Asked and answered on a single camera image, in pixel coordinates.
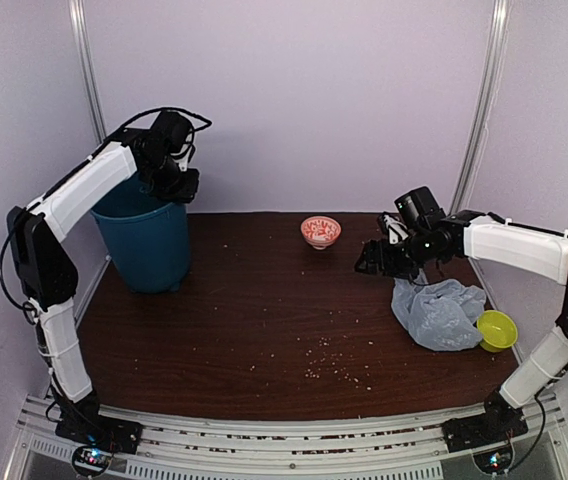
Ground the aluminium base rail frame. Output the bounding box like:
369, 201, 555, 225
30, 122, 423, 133
6, 392, 568, 480

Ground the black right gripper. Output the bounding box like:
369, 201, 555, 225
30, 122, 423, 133
354, 228, 443, 279

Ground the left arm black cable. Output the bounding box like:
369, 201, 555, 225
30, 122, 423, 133
0, 105, 214, 326

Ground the teal plastic trash bin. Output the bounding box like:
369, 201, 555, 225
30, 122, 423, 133
91, 175, 191, 294

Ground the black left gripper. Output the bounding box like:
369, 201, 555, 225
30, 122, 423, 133
144, 153, 201, 203

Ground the yellow plastic bowl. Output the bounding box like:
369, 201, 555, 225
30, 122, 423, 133
476, 310, 518, 353

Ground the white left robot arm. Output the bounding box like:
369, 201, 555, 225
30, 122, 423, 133
7, 127, 200, 403

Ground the aluminium corner post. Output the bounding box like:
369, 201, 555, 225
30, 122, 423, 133
450, 0, 511, 213
68, 0, 107, 143

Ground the right aluminium corner post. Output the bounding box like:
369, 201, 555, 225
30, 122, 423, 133
450, 0, 511, 213

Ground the translucent grey plastic bag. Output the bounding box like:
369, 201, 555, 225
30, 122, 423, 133
390, 279, 487, 352

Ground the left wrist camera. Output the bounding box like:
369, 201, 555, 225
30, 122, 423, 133
150, 111, 193, 155

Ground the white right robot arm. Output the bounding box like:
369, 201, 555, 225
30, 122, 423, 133
355, 210, 568, 442

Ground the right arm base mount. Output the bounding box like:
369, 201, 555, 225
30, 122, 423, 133
441, 393, 547, 478

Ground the orange patterned ceramic bowl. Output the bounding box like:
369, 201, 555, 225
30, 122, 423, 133
300, 216, 342, 250

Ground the left aluminium corner post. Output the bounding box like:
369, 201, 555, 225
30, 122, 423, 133
68, 0, 107, 143

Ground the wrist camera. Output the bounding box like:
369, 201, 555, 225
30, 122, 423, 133
150, 111, 193, 155
377, 186, 446, 245

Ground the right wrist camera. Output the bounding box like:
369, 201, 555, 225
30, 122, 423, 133
377, 186, 446, 245

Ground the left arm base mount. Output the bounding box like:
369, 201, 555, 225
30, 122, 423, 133
45, 392, 143, 479

